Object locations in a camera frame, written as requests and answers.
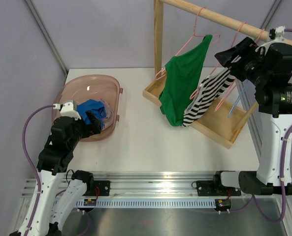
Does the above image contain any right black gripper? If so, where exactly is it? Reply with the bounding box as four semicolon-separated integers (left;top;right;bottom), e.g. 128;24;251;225
215;37;270;88

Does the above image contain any blue tank top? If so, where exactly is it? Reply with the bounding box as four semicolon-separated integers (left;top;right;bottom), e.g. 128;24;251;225
77;99;106;128

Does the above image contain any blue wire hanger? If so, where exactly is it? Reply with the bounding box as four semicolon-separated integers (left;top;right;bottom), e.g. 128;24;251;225
228;82;248;118

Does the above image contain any pink wire hanger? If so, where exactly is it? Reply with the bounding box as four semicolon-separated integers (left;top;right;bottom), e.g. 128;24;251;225
214;29;265;112
189;21;247;100
155;6;221;81

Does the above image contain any striped black white tank top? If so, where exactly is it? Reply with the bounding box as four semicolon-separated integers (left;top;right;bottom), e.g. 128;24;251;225
182;68;235;127

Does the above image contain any green tank top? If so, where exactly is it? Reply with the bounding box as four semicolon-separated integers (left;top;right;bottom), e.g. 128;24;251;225
159;34;213;126

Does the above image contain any mauve tank top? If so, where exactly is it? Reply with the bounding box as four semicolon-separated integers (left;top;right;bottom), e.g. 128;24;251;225
101;99;114;130

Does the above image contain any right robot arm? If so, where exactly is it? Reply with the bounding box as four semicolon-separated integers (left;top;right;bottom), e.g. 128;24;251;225
211;37;292;196

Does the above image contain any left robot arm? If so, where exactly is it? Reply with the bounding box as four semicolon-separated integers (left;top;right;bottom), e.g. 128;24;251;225
12;111;100;236

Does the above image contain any pink plastic basket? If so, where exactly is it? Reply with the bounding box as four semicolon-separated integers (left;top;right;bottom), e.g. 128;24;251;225
54;74;123;142

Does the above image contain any wooden clothes rack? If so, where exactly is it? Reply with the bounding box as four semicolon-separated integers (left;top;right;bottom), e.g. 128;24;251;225
142;0;292;150

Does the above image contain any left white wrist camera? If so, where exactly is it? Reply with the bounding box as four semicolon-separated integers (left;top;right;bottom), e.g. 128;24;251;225
53;100;82;120

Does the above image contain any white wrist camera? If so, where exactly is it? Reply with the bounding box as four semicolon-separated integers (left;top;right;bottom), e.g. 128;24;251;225
53;100;82;120
255;26;286;55

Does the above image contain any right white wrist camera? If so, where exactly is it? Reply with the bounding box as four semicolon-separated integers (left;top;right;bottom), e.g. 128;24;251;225
255;26;286;55

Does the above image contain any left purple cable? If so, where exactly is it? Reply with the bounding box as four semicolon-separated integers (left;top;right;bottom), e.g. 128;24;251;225
22;105;92;236

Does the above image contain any purple cable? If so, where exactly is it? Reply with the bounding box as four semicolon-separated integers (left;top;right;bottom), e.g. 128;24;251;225
190;29;292;223
22;105;92;236

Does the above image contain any aluminium mounting rail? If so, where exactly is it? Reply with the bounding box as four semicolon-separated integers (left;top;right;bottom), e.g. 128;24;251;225
20;171;272;197

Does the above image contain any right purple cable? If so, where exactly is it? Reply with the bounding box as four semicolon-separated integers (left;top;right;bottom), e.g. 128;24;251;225
190;29;292;223

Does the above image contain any white slotted cable duct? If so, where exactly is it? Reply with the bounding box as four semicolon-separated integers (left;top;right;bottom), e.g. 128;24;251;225
75;198;216;208

